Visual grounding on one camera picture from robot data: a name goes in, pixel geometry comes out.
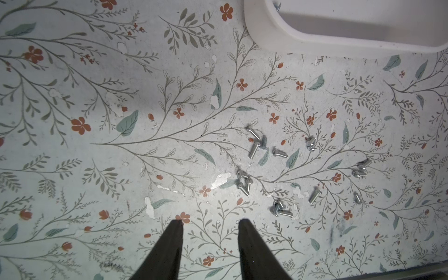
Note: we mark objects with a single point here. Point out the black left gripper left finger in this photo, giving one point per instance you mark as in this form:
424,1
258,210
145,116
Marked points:
163,261

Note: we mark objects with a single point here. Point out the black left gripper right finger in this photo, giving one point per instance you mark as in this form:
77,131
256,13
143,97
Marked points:
257,261

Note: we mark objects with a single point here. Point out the white plastic storage box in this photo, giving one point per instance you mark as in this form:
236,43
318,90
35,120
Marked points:
353,29

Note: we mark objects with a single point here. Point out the silver screw in box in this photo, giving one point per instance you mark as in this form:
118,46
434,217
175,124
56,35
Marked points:
277,6

